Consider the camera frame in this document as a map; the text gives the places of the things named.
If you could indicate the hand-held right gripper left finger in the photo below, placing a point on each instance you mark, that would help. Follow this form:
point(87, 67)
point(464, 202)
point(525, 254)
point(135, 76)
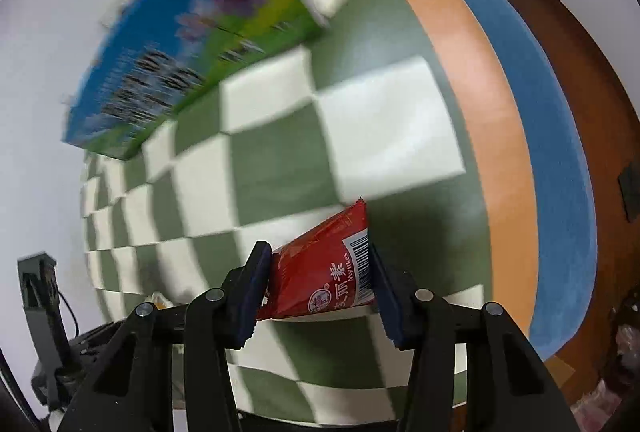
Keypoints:
point(250, 297)

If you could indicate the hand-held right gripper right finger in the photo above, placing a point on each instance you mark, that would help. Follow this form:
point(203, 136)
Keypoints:
point(395, 307)

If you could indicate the red white barcode snack packet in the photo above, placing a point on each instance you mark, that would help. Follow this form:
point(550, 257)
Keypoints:
point(310, 272)

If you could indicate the pale orange snack wrapper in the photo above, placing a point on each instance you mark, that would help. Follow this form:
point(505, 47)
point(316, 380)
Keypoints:
point(161, 299)

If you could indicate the green white checkered cloth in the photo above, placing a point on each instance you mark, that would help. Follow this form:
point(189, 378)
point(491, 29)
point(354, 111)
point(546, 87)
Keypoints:
point(380, 137)

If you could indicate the blue mat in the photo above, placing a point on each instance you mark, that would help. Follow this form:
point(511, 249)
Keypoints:
point(550, 162)

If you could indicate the pink crumpled bag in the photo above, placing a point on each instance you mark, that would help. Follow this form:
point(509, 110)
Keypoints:
point(620, 352)

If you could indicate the blue green milk carton box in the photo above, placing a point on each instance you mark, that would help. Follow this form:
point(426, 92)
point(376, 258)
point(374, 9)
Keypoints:
point(190, 42)

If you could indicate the black flat object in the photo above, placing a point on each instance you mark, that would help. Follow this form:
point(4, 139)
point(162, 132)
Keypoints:
point(631, 192)

